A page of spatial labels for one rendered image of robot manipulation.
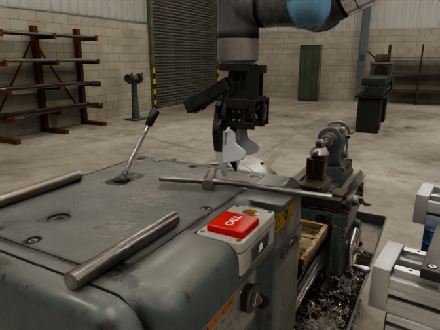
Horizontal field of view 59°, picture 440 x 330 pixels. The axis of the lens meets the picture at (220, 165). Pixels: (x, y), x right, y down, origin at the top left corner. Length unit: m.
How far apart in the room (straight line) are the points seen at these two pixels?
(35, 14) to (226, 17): 8.45
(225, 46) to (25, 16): 8.32
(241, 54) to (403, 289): 0.52
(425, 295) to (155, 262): 0.51
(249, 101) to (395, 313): 0.49
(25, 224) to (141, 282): 0.26
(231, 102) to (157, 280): 0.36
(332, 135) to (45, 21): 7.77
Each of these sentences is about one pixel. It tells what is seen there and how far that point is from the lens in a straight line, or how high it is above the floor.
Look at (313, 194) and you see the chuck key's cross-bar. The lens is 0.73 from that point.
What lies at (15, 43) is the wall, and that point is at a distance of 8.74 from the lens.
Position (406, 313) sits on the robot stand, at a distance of 0.86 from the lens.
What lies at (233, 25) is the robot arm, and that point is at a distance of 0.71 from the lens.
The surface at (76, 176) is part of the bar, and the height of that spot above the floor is 1.27.
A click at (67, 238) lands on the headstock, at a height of 1.26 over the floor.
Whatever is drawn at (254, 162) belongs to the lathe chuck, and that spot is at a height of 1.23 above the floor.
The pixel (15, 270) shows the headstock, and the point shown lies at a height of 1.25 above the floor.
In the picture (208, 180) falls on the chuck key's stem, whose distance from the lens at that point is 0.75.
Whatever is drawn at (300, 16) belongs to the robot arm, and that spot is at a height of 1.57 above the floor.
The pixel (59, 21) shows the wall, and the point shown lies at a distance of 9.48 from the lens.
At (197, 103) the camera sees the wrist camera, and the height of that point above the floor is 1.42.
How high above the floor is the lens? 1.50
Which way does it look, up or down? 16 degrees down
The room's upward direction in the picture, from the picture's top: straight up
